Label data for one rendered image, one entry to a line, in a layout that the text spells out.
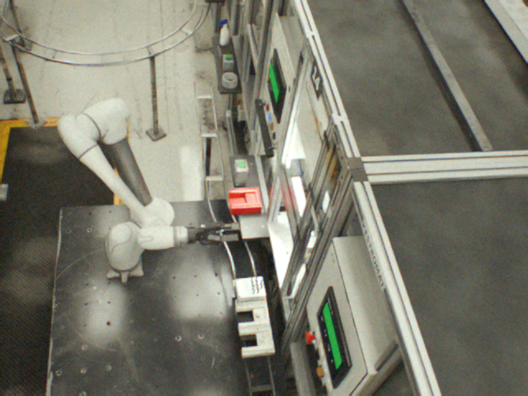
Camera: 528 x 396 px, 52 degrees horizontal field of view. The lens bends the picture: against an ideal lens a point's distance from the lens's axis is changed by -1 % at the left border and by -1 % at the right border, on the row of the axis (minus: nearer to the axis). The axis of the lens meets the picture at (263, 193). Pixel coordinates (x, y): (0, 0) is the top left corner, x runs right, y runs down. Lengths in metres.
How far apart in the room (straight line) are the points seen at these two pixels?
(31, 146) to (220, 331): 2.31
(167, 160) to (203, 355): 1.92
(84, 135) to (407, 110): 1.32
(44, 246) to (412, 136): 2.70
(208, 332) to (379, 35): 1.55
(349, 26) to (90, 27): 3.67
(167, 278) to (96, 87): 2.36
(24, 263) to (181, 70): 2.16
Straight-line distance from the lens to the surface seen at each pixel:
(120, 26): 5.40
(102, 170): 2.37
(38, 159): 4.27
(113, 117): 2.43
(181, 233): 2.36
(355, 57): 1.93
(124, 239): 2.61
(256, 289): 2.51
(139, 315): 2.72
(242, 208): 2.70
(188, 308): 2.72
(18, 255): 3.80
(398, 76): 1.90
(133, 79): 4.81
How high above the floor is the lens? 3.14
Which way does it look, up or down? 52 degrees down
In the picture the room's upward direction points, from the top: 11 degrees clockwise
